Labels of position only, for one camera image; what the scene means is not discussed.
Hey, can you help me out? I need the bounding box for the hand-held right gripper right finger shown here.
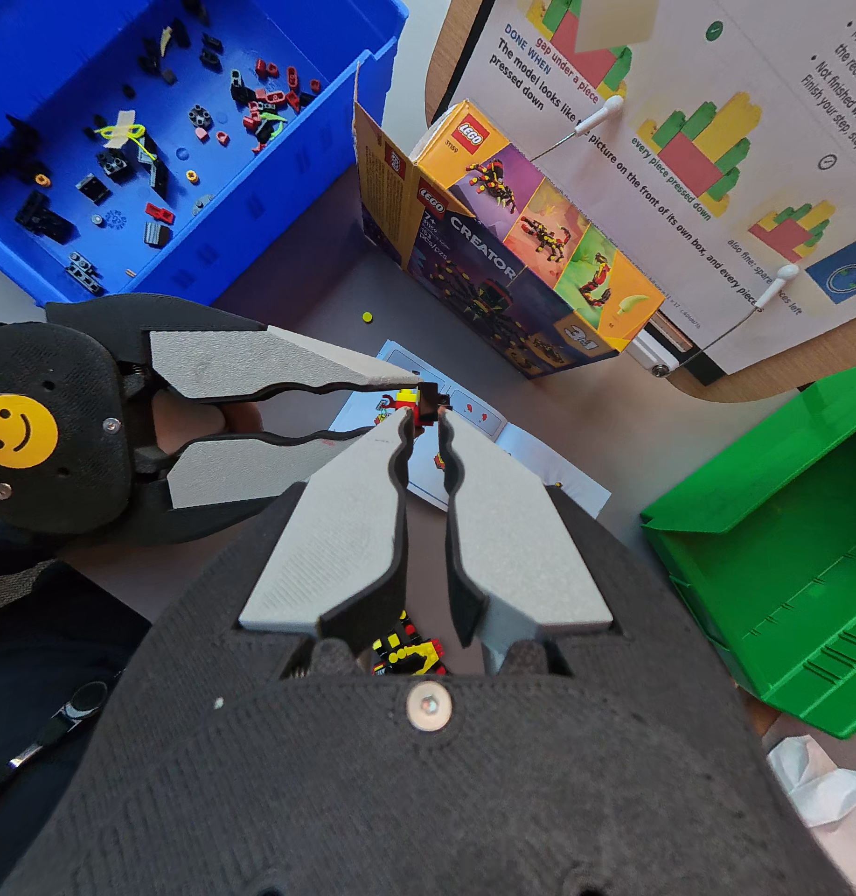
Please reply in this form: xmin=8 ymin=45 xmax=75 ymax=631
xmin=436 ymin=407 xmax=614 ymax=676

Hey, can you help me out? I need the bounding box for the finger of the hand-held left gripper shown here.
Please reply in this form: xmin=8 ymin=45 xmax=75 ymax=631
xmin=148 ymin=325 xmax=423 ymax=407
xmin=137 ymin=425 xmax=381 ymax=512

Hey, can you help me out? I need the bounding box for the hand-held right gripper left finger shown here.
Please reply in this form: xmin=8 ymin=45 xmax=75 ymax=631
xmin=239 ymin=407 xmax=416 ymax=639

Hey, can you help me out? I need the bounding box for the red yellow black lego assembly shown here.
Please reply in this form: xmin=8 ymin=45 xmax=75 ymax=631
xmin=393 ymin=381 xmax=453 ymax=429

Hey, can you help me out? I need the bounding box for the lego instruction booklet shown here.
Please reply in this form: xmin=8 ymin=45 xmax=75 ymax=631
xmin=327 ymin=339 xmax=611 ymax=519

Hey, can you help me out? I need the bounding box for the black yellow lego spider model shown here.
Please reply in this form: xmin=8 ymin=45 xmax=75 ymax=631
xmin=368 ymin=608 xmax=448 ymax=678

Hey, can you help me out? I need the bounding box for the pile of loose lego pieces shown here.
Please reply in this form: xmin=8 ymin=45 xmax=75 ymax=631
xmin=0 ymin=0 xmax=325 ymax=295

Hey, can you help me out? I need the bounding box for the lego set cardboard box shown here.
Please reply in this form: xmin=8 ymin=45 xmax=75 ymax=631
xmin=353 ymin=59 xmax=667 ymax=380

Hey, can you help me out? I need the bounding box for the person's left hand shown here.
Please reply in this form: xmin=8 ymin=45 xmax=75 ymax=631
xmin=153 ymin=392 xmax=264 ymax=456

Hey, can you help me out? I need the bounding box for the blue plastic bin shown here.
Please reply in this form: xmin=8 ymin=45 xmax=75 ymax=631
xmin=0 ymin=0 xmax=409 ymax=305

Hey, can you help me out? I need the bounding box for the green plastic bin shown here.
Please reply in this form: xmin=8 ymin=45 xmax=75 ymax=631
xmin=640 ymin=363 xmax=856 ymax=739

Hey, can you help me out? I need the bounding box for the person's dark jacket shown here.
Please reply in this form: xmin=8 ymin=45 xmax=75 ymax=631
xmin=0 ymin=518 xmax=156 ymax=896

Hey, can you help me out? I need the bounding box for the white crumpled tissue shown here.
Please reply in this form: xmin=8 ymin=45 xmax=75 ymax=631
xmin=764 ymin=735 xmax=856 ymax=830

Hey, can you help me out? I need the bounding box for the printed instruction sheet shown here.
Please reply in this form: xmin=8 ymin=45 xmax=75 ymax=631
xmin=456 ymin=0 xmax=856 ymax=375

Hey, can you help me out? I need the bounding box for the white metal bracket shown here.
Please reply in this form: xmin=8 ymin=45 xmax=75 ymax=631
xmin=624 ymin=328 xmax=695 ymax=379

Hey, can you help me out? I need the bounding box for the white-tipped wire clip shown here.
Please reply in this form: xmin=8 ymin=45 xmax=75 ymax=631
xmin=531 ymin=94 xmax=625 ymax=161
xmin=652 ymin=262 xmax=801 ymax=379

